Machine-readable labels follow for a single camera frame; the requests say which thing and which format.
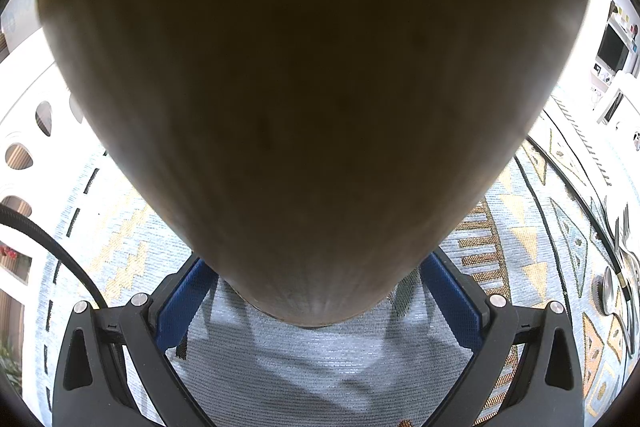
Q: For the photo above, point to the red flower decoration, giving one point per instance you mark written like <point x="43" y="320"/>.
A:
<point x="7" y="251"/>

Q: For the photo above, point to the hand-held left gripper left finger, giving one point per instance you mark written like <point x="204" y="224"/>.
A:
<point x="177" y="307"/>

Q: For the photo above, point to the black television screen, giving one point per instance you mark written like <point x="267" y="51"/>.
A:
<point x="612" y="49"/>

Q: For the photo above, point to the white dining chair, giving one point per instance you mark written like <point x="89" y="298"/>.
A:
<point x="20" y="122"/>
<point x="625" y="82"/>

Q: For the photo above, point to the green plant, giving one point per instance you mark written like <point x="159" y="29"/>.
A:
<point x="7" y="357"/>

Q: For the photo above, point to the patterned blue tablecloth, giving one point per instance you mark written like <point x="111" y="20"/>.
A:
<point x="320" y="372"/>

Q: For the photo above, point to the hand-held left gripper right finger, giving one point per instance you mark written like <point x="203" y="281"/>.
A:
<point x="450" y="302"/>

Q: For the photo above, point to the black chopstick with gold band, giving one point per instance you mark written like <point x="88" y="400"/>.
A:
<point x="625" y="287"/>

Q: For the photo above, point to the bamboo utensil holder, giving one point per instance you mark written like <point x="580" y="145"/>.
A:
<point x="310" y="107"/>

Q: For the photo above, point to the silver fork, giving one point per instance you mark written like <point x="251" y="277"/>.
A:
<point x="620" y="232"/>
<point x="634" y="247"/>

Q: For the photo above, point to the white media cabinet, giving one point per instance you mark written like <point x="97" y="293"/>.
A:
<point x="617" y="19"/>

